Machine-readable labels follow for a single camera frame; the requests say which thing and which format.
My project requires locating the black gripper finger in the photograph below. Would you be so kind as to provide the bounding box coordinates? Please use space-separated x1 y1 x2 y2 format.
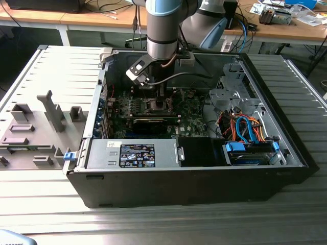
156 83 168 103

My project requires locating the CPU socket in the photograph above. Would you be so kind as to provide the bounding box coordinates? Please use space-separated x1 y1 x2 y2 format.
147 98 172 114

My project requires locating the black graphics card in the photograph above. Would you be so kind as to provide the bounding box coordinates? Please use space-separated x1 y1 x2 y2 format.
131 116 169 134

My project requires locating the green motherboard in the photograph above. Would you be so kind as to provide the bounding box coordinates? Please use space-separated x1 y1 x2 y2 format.
106 88 223 140

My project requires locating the metal drive cage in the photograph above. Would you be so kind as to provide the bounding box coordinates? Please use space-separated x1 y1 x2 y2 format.
208 62 264 113

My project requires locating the white power adapter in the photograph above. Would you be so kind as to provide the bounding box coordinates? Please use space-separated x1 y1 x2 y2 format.
221 39 233 53

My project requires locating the grey power supply unit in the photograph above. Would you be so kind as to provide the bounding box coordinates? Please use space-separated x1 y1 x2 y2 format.
85 139 180 169

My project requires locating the hard disk in blue carrier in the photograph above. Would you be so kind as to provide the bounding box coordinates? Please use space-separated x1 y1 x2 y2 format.
221 141 281 166

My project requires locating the black PC case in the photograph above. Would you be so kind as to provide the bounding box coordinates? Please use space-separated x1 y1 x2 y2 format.
62 48 320 209

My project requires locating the wooden desk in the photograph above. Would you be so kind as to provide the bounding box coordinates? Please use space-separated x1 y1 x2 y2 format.
224 0 327 56
0 0 149 46

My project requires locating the black upright box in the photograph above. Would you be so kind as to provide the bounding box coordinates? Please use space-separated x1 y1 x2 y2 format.
224 0 239 30

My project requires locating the copper heatsink cooler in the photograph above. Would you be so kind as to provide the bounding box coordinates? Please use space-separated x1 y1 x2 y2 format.
259 6 276 26

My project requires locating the grey parts rack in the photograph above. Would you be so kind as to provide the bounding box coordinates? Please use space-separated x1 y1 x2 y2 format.
0 89 89 171

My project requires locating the black flat device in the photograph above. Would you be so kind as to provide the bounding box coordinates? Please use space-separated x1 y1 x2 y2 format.
5 0 83 14

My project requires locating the silver metal drive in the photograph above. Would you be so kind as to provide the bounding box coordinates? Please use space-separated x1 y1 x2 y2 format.
273 9 294 26

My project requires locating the blue box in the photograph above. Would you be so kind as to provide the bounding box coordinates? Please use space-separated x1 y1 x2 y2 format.
285 0 318 10

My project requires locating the clear plastic bag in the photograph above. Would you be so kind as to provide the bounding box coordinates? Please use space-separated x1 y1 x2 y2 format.
299 14 325 27

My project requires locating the grey rounded device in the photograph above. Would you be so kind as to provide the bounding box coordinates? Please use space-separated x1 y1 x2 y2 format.
0 229 38 245

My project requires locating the white camera black bracket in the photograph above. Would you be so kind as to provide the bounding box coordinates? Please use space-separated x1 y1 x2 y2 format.
125 53 152 86

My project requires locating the black camera cable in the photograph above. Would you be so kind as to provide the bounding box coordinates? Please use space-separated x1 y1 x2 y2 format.
147 71 214 85

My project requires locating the small white camera box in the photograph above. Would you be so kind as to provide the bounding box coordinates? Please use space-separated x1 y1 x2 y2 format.
178 52 196 67

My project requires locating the black thin wire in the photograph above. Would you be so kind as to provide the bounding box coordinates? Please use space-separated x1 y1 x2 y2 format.
190 80 214 94

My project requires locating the orange wire bundle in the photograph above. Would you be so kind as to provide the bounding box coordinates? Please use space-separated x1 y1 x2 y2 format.
220 114 267 142

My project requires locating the blue flat wire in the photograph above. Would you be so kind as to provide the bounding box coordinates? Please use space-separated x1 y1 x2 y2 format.
235 116 247 143
244 117 259 143

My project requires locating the blue cable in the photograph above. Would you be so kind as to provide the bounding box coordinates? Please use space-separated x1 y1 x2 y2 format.
239 20 250 53

